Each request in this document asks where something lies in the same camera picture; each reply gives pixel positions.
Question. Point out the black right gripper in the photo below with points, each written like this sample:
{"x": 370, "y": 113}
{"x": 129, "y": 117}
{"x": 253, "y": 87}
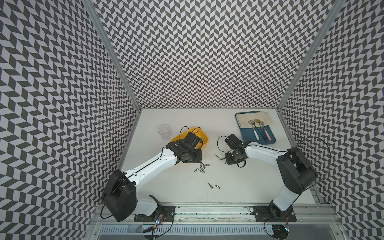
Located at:
{"x": 229, "y": 161}

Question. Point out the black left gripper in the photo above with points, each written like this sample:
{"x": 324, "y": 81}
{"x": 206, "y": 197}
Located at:
{"x": 198, "y": 157}

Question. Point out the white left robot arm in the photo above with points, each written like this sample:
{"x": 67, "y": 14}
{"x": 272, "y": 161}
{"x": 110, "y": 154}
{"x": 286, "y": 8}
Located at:
{"x": 120, "y": 195}

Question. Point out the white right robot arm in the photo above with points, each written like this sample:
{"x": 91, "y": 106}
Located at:
{"x": 296, "y": 170}

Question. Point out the yellow plastic storage box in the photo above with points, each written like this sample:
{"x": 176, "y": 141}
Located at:
{"x": 198, "y": 132}

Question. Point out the clear plastic cup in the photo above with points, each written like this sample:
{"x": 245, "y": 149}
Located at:
{"x": 165, "y": 132}

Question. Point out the teal plastic tray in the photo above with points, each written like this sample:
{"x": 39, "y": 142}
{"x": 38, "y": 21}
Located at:
{"x": 248, "y": 134}

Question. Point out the beige folded cloth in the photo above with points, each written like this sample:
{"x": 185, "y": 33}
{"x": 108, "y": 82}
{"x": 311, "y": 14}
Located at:
{"x": 243, "y": 118}

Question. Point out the white handled spoon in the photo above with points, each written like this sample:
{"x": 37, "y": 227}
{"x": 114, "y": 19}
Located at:
{"x": 252, "y": 123}

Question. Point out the gold spoon green handle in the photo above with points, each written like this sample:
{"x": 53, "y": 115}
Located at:
{"x": 261, "y": 128}

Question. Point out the pink handled spoon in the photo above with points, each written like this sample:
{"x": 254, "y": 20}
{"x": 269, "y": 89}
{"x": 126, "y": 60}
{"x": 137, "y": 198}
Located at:
{"x": 262, "y": 124}

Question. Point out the aluminium corner post left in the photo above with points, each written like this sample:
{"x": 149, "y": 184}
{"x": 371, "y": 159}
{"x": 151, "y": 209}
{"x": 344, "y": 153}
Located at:
{"x": 94, "y": 18}

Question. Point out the aluminium corner post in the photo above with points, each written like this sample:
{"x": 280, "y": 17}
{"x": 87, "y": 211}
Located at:
{"x": 94, "y": 18}
{"x": 321, "y": 35}

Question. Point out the aluminium corner post right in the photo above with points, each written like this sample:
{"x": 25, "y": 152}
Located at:
{"x": 321, "y": 35}

